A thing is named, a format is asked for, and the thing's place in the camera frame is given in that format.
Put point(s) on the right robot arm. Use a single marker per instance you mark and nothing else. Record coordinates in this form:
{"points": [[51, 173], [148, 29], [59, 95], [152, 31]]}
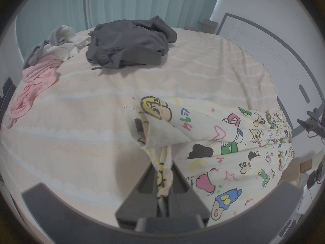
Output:
{"points": [[314, 126]]}

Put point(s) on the pink garment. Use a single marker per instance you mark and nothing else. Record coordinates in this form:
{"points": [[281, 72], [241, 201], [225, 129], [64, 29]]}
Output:
{"points": [[38, 77]]}

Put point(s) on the bed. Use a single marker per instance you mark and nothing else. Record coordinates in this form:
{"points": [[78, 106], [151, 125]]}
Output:
{"points": [[88, 123]]}

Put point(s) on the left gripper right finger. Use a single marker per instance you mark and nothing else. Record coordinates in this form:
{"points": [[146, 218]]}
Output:
{"points": [[186, 202]]}

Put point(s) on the dark grey garment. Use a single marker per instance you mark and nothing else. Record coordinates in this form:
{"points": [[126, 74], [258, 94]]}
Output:
{"points": [[157, 23]]}

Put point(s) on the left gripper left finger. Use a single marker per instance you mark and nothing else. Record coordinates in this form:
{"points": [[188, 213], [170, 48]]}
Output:
{"points": [[142, 202]]}

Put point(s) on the blue-green curtain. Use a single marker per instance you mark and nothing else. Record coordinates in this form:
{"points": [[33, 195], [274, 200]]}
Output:
{"points": [[152, 4], [50, 14]]}

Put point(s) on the black shirt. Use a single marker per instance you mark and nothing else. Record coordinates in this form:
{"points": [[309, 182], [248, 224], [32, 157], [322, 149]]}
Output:
{"points": [[121, 42]]}

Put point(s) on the brown cardboard box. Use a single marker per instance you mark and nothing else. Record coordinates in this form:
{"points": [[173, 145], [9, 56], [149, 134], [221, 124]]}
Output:
{"points": [[294, 171]]}

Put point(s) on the grey and white garment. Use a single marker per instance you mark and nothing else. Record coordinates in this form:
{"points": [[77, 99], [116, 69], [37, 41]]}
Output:
{"points": [[63, 48]]}

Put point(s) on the white printed pyjama top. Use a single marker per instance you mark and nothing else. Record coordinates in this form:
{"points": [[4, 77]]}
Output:
{"points": [[215, 149]]}

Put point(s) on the grey bedside table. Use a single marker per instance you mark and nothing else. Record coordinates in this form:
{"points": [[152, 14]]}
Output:
{"points": [[208, 25]]}

